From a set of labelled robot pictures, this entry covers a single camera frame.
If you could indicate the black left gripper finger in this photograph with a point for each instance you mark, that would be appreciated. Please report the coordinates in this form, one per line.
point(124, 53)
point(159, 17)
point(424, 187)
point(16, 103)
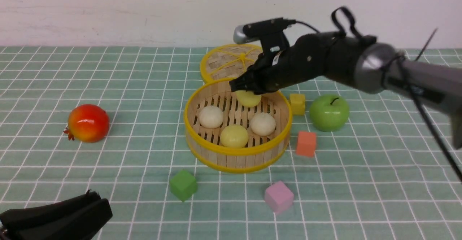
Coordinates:
point(82, 225)
point(14, 219)

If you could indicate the red pomegranate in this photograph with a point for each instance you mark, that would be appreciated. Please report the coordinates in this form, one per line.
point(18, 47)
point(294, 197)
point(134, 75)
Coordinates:
point(87, 123)

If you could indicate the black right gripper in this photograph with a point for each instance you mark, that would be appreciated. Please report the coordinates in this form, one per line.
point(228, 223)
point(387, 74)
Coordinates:
point(303, 61)

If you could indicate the pink cube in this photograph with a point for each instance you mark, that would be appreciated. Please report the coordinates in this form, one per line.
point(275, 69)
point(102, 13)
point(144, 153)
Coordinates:
point(278, 197)

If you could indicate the bamboo steamer tray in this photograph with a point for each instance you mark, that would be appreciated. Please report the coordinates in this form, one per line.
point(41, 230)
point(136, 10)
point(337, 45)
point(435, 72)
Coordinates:
point(259, 152)

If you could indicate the green cube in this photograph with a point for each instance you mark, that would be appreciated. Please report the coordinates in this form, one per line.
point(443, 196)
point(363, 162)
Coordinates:
point(183, 185)

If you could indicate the yellow bun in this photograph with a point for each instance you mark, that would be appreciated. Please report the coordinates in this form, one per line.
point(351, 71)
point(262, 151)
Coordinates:
point(234, 136)
point(247, 98)

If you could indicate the orange cube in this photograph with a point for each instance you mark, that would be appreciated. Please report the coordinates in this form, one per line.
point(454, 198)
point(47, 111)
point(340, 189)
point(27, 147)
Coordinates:
point(306, 144)

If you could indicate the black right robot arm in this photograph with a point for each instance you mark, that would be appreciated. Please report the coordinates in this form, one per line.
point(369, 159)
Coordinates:
point(370, 69)

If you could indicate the yellow bun front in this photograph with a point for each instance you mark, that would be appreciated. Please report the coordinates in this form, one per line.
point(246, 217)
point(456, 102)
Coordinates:
point(234, 136)

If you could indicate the white bun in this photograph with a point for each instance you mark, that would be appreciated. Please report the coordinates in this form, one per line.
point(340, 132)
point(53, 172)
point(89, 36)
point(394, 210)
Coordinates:
point(211, 117)
point(262, 124)

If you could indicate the woven bamboo steamer lid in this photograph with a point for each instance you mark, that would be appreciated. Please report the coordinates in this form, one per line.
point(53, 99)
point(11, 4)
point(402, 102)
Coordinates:
point(228, 61)

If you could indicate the yellow cube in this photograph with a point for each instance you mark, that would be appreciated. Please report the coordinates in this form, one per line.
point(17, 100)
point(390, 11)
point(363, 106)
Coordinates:
point(297, 103)

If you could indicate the green apple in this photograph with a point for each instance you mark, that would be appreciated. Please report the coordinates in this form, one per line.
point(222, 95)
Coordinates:
point(329, 112)

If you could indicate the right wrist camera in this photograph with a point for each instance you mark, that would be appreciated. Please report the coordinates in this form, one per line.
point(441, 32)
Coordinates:
point(269, 32)

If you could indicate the green checkered tablecloth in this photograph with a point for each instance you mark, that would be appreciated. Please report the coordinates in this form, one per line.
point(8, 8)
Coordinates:
point(382, 177)

